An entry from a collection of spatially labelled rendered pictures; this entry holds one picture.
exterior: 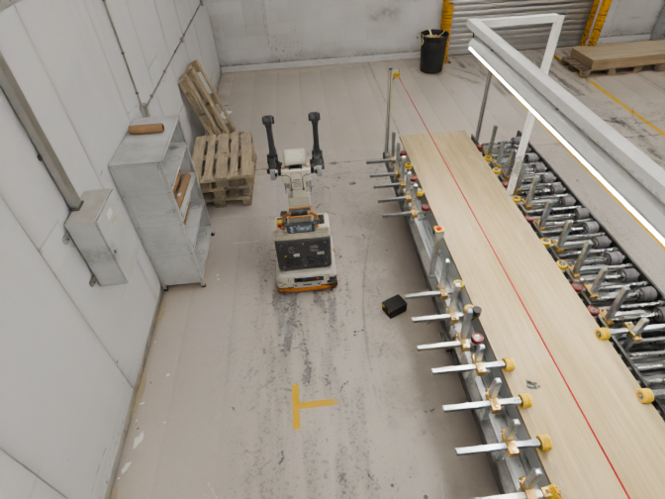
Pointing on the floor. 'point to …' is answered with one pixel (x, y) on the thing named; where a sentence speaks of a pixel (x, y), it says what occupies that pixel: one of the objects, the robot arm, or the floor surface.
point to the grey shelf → (156, 190)
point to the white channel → (565, 102)
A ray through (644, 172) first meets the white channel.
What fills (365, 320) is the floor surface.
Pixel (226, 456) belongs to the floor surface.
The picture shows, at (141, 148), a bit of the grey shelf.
